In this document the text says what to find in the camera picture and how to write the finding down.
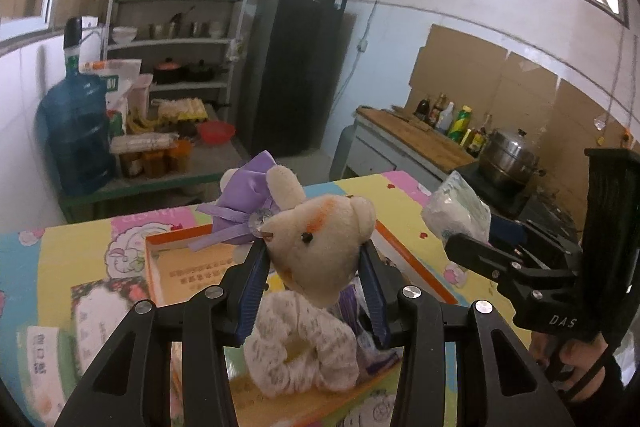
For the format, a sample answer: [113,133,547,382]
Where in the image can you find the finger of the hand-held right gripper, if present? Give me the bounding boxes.
[487,214,583,275]
[444,232,578,308]

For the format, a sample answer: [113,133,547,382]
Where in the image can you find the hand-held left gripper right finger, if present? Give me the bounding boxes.
[357,242,576,427]

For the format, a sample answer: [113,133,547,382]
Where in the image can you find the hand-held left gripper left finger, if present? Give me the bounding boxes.
[52,239,268,427]

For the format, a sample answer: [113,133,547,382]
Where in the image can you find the clear plastic packet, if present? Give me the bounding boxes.
[421,171,493,248]

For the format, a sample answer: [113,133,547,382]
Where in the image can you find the orange cardboard box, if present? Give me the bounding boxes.
[145,219,459,427]

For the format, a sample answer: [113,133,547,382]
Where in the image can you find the cream plush bunny purple bow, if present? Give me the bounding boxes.
[189,150,377,397]

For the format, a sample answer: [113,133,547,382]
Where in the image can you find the person's right forearm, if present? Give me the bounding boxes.
[570,354,628,427]

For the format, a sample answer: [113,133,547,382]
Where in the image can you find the person's right hand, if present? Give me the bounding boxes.
[531,331,608,380]

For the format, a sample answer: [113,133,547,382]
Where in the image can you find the purple packet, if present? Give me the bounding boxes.
[340,282,401,375]

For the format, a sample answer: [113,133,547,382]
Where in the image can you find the black stove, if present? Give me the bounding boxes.
[457,162,583,233]

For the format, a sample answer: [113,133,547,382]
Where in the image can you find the steel steamer pot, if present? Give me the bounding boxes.
[477,129,546,188]

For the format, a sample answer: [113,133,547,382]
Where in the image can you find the yellow-green bottle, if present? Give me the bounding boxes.
[446,105,473,142]

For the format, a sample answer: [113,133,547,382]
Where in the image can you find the white bottle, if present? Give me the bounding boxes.
[436,102,456,135]

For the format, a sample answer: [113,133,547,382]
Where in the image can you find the wooden cutting board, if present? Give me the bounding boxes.
[356,106,476,172]

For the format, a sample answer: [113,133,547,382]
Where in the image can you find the grey counter cabinet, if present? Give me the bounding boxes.
[345,112,451,180]

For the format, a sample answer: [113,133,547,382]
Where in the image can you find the green low table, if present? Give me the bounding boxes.
[60,107,251,223]

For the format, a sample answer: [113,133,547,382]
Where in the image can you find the red basin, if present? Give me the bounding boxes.
[197,122,236,145]

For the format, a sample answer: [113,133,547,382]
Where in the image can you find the pack of orange jars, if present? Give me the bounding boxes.
[112,134,193,178]

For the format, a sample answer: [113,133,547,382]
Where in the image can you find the egg tray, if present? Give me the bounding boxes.
[157,98,208,122]

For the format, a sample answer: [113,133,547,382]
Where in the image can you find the bananas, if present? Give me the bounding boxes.
[125,114,161,135]

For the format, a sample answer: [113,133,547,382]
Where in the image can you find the white green packet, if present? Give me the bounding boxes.
[17,324,76,425]

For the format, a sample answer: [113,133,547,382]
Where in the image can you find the dark refrigerator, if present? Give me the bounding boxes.
[237,0,349,158]

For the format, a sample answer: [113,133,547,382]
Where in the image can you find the blue water jug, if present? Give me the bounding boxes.
[37,74,117,196]

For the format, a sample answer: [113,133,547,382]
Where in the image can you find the black pot red lid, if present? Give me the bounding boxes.
[152,58,183,85]

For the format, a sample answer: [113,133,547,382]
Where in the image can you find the white paper bag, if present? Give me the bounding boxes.
[80,59,153,118]

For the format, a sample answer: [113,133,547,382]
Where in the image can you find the black water pump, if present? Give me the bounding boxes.
[62,17,106,80]

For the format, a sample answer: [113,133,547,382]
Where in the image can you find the cardboard wall sheet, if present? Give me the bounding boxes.
[402,24,640,188]

